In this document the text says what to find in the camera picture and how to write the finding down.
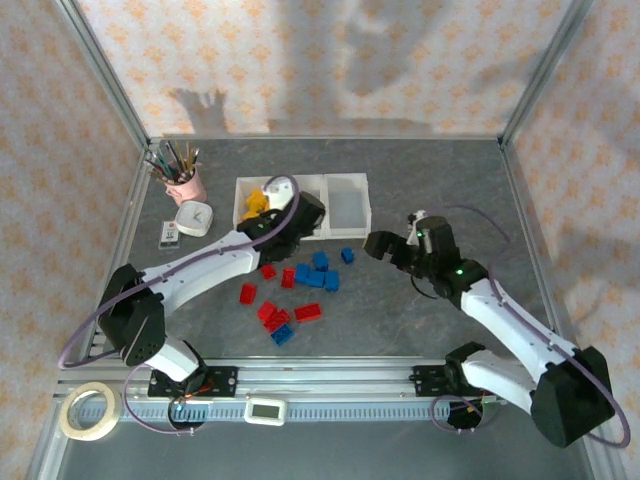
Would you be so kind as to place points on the yellow sloped lego brick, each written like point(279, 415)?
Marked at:
point(256, 195)

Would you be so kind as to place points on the yellow curved lego brick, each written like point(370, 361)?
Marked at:
point(251, 205)

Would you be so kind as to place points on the yellow long lego brick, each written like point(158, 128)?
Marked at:
point(249, 216)

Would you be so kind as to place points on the blue square lego brick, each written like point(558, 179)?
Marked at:
point(302, 273)
point(332, 281)
point(320, 261)
point(347, 255)
point(316, 279)

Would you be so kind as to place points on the blue long lego brick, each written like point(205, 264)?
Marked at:
point(281, 335)

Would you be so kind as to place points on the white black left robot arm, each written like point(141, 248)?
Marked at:
point(200, 265)

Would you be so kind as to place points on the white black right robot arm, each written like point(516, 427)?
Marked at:
point(510, 320)

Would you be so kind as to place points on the white plastic bin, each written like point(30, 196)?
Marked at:
point(307, 184)
point(345, 205)
point(242, 190)

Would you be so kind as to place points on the red sloped lego brick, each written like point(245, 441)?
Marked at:
point(248, 293)
point(288, 278)
point(268, 271)

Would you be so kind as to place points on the red long lego brick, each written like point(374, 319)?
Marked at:
point(279, 320)
point(307, 312)

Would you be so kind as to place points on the red square lego brick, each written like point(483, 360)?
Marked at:
point(266, 310)

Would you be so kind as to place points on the white square clock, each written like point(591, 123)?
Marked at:
point(192, 220)

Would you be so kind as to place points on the pink cup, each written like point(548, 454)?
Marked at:
point(187, 192)

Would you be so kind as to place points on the thin paint brush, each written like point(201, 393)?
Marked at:
point(173, 157)
point(163, 162)
point(188, 157)
point(159, 169)
point(195, 159)

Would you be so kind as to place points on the white digital timer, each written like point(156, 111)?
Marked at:
point(265, 411)

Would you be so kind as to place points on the beige masking tape roll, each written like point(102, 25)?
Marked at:
point(65, 412)

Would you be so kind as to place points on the aluminium frame crossbar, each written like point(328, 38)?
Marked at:
point(325, 137)

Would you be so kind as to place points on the aluminium frame rail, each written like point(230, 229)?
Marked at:
point(530, 220)
point(131, 200)

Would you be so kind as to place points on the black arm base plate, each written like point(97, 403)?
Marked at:
point(425, 377)
point(222, 380)

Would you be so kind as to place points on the aluminium frame post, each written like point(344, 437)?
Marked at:
point(107, 80)
point(545, 75)

